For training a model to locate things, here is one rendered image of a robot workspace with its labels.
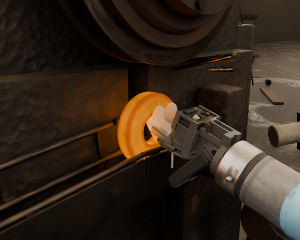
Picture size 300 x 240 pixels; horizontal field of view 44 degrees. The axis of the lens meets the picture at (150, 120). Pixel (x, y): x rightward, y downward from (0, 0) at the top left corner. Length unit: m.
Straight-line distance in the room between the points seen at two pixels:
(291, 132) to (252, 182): 0.44
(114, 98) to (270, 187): 0.37
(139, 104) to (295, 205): 0.34
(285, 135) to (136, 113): 0.45
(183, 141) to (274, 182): 0.18
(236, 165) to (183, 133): 0.12
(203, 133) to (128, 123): 0.15
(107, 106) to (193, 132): 0.20
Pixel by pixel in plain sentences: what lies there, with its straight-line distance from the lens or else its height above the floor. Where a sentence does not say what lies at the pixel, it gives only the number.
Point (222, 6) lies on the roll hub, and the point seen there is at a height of 0.99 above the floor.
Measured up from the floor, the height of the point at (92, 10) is 0.98.
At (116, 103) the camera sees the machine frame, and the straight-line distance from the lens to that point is 0.79.
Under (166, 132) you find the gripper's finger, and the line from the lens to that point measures 0.73.
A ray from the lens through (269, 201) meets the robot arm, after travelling 0.61.
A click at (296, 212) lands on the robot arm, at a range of 0.60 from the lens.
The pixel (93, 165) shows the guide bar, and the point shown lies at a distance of 0.74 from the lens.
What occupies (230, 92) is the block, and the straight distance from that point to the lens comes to 0.93.
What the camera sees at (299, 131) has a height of 0.68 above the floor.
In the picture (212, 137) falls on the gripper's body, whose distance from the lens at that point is 0.66.
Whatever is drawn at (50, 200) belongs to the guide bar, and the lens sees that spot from 0.64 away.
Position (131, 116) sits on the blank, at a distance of 0.73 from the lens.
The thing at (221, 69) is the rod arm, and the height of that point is 0.87.
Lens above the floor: 0.98
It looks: 16 degrees down
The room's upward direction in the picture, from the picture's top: straight up
